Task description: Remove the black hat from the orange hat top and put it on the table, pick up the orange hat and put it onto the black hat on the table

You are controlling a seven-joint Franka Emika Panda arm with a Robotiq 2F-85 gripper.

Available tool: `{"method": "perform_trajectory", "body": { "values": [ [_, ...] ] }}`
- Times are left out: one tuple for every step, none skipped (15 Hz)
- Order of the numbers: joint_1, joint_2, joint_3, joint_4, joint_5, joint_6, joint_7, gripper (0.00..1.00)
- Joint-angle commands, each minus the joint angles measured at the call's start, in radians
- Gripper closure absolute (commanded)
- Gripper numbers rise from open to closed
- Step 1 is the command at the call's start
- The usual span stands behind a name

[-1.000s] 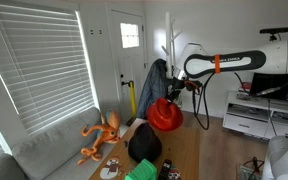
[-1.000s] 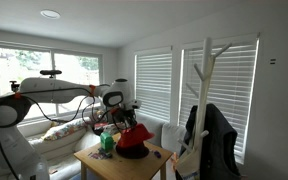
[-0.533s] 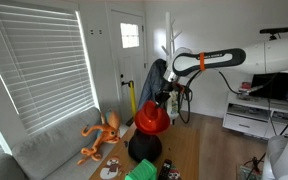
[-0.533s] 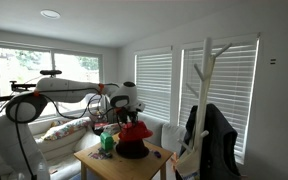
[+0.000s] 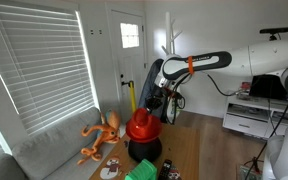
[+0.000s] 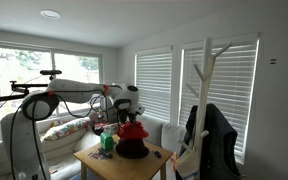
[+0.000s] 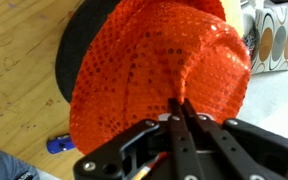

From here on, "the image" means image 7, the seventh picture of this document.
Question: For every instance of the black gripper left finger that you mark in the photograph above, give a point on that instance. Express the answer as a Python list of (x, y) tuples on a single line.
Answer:
[(180, 140)]

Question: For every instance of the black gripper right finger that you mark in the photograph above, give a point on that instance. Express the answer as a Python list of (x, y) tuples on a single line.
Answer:
[(237, 146)]

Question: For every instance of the orange sequin fedora hat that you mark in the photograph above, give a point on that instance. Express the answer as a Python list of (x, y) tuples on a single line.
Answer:
[(150, 66)]

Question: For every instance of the black fedora hat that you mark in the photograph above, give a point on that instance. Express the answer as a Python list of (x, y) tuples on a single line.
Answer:
[(74, 50)]

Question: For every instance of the patterned white box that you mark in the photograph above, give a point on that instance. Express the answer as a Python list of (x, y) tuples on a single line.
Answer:
[(277, 36)]

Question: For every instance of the blue toy car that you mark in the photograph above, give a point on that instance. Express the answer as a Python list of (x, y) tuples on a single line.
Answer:
[(60, 144)]

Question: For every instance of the grey blue fabric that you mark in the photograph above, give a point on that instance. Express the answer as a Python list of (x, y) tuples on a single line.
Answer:
[(7, 165)]

